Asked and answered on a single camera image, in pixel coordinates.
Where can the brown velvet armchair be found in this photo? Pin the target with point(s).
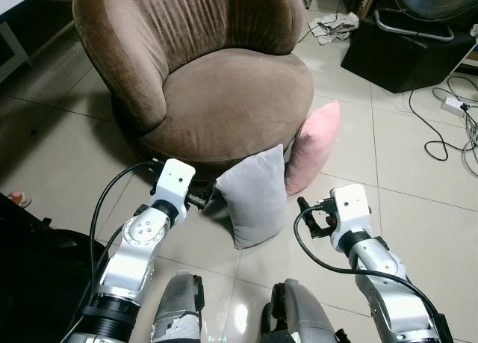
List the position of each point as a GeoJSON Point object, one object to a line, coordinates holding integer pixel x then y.
{"type": "Point", "coordinates": [224, 89]}

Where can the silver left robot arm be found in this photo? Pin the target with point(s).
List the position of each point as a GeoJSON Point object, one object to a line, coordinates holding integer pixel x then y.
{"type": "Point", "coordinates": [138, 242]}

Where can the white crumpled cloth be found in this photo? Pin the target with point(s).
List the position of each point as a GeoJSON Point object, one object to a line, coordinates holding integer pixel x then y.
{"type": "Point", "coordinates": [336, 28]}

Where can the pink pillow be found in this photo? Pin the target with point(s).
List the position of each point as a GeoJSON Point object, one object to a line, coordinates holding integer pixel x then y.
{"type": "Point", "coordinates": [314, 149]}

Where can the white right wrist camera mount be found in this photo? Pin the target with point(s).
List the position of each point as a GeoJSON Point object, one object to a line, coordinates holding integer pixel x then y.
{"type": "Point", "coordinates": [349, 205]}

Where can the black fabric bag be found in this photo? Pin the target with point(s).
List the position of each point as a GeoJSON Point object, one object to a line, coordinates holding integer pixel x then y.
{"type": "Point", "coordinates": [37, 283]}

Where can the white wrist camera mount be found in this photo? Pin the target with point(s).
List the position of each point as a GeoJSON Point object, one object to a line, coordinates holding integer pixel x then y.
{"type": "Point", "coordinates": [349, 205]}
{"type": "Point", "coordinates": [175, 180]}

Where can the white power strip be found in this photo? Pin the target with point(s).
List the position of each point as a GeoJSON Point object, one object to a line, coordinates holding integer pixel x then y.
{"type": "Point", "coordinates": [454, 104]}

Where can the grey robot left leg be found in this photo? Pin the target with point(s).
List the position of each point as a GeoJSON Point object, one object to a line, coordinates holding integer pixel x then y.
{"type": "Point", "coordinates": [178, 306]}

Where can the grey pillow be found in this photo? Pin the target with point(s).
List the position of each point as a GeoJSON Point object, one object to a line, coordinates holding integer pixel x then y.
{"type": "Point", "coordinates": [254, 201]}

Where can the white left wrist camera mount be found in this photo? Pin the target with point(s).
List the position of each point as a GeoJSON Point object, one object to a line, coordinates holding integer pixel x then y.
{"type": "Point", "coordinates": [175, 180]}

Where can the white table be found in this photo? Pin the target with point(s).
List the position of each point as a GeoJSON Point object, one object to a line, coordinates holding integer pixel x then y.
{"type": "Point", "coordinates": [22, 1]}

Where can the black box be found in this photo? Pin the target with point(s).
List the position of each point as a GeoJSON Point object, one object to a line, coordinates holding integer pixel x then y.
{"type": "Point", "coordinates": [403, 59]}

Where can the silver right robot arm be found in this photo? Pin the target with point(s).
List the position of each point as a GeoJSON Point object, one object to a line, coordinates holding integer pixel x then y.
{"type": "Point", "coordinates": [373, 261]}

